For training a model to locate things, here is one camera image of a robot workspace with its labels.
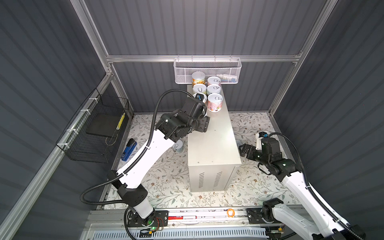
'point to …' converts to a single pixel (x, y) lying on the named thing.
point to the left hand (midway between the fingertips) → (200, 118)
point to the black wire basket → (92, 135)
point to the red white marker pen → (182, 217)
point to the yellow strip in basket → (121, 121)
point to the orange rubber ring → (233, 212)
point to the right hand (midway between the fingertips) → (248, 149)
